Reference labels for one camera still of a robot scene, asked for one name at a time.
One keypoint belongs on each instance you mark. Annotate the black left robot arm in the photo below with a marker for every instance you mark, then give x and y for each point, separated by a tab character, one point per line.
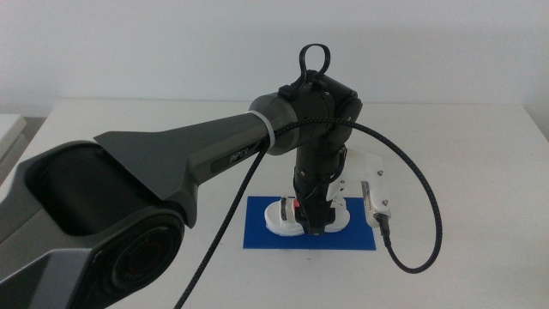
141	171

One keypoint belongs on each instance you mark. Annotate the blue rectangular mat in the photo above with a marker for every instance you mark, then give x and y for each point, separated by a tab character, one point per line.
257	236

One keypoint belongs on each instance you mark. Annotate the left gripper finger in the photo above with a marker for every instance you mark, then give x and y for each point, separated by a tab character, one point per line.
318	219

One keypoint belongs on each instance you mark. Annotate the white wrist camera with mount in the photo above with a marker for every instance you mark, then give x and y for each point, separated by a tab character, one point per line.
371	184

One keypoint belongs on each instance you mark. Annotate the white side furniture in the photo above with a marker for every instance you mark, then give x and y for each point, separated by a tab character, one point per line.
8	131

